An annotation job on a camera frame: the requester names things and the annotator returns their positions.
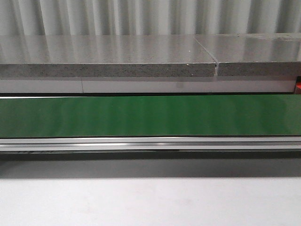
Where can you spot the grey speckled stone counter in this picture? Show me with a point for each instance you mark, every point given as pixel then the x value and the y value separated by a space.
pixel 214 63

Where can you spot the green conveyor belt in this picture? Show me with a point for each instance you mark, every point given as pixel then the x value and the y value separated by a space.
pixel 120 116

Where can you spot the orange object at right edge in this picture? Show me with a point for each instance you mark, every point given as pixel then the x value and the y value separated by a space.
pixel 298 86

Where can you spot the grey pleated curtain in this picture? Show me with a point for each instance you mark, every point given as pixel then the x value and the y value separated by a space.
pixel 140 17

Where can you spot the aluminium conveyor frame rail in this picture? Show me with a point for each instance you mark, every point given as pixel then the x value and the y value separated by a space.
pixel 73 148

